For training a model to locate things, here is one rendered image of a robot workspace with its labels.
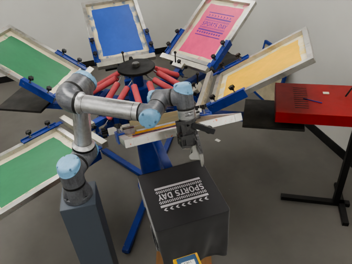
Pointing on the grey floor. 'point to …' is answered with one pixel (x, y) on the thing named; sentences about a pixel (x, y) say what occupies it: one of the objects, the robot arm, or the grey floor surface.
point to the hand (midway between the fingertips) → (198, 160)
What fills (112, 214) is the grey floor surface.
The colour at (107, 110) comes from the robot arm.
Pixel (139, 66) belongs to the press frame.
